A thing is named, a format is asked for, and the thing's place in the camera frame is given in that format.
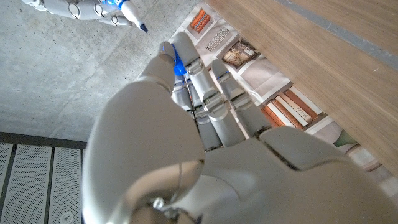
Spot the round white ceiling fixture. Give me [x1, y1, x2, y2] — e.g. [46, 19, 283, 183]
[58, 211, 75, 224]

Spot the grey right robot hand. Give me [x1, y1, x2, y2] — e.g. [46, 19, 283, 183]
[21, 0, 134, 27]

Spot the printed bookshelf backdrop cloth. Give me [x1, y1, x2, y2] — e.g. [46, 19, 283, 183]
[169, 1, 398, 200]

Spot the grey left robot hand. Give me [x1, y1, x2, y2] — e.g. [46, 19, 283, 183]
[81, 31, 398, 224]

